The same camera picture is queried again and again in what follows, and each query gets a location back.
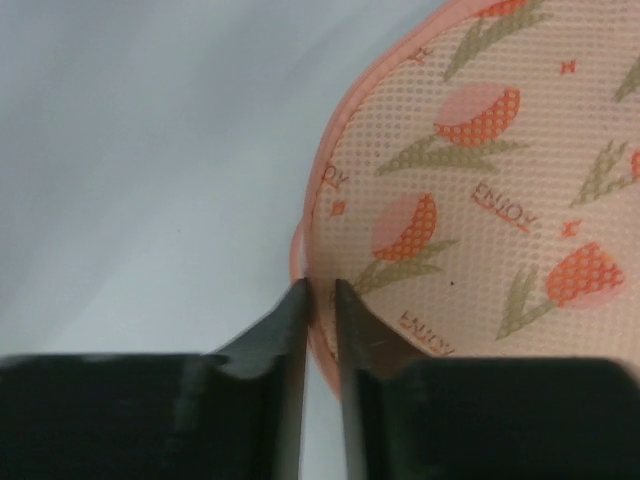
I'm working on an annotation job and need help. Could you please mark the peach floral mesh laundry bag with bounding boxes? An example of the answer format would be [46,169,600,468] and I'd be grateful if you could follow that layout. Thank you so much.
[291,1,639,390]

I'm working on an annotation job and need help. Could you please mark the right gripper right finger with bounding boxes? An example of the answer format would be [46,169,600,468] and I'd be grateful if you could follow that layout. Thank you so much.
[335,280,639,479]

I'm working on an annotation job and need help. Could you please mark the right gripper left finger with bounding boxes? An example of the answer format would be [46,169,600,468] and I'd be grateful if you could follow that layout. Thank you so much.
[1,280,309,479]

